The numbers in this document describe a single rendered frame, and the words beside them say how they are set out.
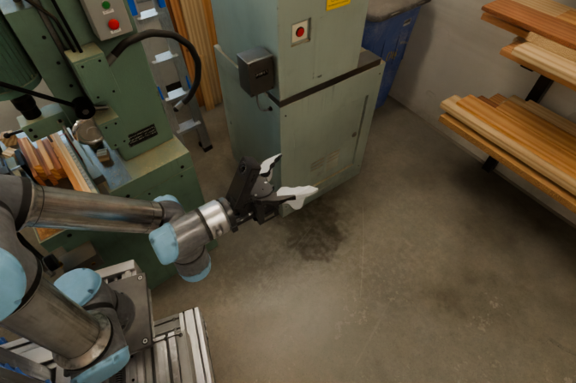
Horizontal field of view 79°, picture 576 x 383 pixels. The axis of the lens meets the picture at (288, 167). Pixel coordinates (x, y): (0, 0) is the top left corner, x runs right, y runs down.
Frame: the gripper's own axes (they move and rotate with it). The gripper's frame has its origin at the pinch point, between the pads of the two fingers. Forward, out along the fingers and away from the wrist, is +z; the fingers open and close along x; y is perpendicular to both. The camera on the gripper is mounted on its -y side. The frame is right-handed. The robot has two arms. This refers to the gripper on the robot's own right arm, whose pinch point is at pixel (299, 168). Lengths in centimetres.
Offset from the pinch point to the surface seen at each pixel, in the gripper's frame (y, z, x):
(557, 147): 62, 144, 9
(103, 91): -3, -30, -65
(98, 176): 29, -44, -70
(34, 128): 8, -54, -80
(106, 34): -19, -22, -65
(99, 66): -11, -28, -64
